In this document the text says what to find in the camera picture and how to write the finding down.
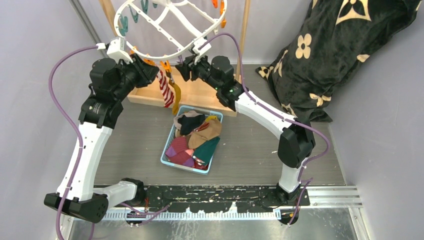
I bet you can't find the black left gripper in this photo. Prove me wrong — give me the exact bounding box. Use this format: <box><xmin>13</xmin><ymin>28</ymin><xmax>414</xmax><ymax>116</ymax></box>
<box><xmin>113</xmin><ymin>53</ymin><xmax>160</xmax><ymax>102</ymax></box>

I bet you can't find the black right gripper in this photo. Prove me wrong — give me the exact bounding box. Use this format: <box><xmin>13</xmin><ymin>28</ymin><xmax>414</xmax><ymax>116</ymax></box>
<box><xmin>175</xmin><ymin>52</ymin><xmax>221</xmax><ymax>92</ymax></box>

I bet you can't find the orange clothes peg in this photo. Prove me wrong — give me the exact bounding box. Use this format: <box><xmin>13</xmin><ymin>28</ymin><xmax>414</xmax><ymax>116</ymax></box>
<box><xmin>143</xmin><ymin>58</ymin><xmax>157</xmax><ymax>67</ymax></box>
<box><xmin>160</xmin><ymin>60</ymin><xmax>172</xmax><ymax>78</ymax></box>

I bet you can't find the red white striped santa sock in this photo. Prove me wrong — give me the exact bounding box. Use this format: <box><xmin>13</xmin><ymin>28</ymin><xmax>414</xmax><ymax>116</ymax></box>
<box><xmin>156</xmin><ymin>70</ymin><xmax>175</xmax><ymax>108</ymax></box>

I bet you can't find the mustard yellow sock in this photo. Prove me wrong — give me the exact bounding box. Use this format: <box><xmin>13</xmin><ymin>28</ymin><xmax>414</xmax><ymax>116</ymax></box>
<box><xmin>168</xmin><ymin>77</ymin><xmax>182</xmax><ymax>116</ymax></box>

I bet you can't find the white plastic sock hanger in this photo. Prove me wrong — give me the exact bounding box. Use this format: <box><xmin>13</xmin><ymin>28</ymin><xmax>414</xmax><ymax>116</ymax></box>
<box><xmin>113</xmin><ymin>0</ymin><xmax>228</xmax><ymax>62</ymax></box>

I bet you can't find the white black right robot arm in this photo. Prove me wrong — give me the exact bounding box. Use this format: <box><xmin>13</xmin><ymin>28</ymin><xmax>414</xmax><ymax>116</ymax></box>
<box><xmin>175</xmin><ymin>55</ymin><xmax>316</xmax><ymax>206</ymax></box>

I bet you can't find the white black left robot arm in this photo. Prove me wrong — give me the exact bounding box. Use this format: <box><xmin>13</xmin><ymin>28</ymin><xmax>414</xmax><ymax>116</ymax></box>
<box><xmin>44</xmin><ymin>54</ymin><xmax>160</xmax><ymax>223</ymax></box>

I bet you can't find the wooden hanger stand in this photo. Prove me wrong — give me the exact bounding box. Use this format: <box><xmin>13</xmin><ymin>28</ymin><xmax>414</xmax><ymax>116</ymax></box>
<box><xmin>99</xmin><ymin>0</ymin><xmax>237</xmax><ymax>117</ymax></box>

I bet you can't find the lilac clothes peg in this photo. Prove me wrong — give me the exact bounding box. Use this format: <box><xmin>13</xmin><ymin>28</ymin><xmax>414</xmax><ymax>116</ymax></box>
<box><xmin>177</xmin><ymin>55</ymin><xmax>184</xmax><ymax>64</ymax></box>

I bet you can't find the black sock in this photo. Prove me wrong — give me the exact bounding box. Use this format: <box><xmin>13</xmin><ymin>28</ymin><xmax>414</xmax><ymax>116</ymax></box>
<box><xmin>177</xmin><ymin>114</ymin><xmax>206</xmax><ymax>136</ymax></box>

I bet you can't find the tan brown sock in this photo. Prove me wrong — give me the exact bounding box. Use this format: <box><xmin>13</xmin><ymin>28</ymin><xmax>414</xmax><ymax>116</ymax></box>
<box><xmin>188</xmin><ymin>119</ymin><xmax>222</xmax><ymax>149</ymax></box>

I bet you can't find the maroon purple sock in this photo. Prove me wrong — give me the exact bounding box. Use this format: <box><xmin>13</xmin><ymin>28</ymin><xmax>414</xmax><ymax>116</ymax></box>
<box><xmin>165</xmin><ymin>136</ymin><xmax>195</xmax><ymax>168</ymax></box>

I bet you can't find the dark green sock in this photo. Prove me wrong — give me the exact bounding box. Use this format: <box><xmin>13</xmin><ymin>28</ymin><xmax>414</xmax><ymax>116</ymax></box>
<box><xmin>193</xmin><ymin>136</ymin><xmax>221</xmax><ymax>166</ymax></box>

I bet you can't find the black floral plush blanket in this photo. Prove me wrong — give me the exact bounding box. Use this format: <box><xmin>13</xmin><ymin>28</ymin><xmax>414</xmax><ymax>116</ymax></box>
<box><xmin>256</xmin><ymin>0</ymin><xmax>421</xmax><ymax>123</ymax></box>

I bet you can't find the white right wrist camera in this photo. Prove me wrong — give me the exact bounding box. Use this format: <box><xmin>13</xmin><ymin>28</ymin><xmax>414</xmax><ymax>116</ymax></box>
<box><xmin>191</xmin><ymin>37</ymin><xmax>212</xmax><ymax>64</ymax></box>

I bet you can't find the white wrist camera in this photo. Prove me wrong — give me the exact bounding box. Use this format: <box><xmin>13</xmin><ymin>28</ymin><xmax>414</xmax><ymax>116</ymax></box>
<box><xmin>106</xmin><ymin>36</ymin><xmax>133</xmax><ymax>64</ymax></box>
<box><xmin>191</xmin><ymin>37</ymin><xmax>212</xmax><ymax>64</ymax></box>

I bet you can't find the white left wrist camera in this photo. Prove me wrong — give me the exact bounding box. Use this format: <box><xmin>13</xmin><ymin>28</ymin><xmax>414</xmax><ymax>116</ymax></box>
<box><xmin>106</xmin><ymin>36</ymin><xmax>133</xmax><ymax>64</ymax></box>

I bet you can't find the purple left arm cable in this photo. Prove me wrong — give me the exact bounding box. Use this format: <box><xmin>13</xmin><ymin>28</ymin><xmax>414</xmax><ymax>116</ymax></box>
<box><xmin>48</xmin><ymin>43</ymin><xmax>107</xmax><ymax>240</ymax></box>

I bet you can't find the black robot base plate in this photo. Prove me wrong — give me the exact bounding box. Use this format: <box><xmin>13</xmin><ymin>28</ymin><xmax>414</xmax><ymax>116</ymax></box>
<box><xmin>120</xmin><ymin>185</ymin><xmax>310</xmax><ymax>225</ymax></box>

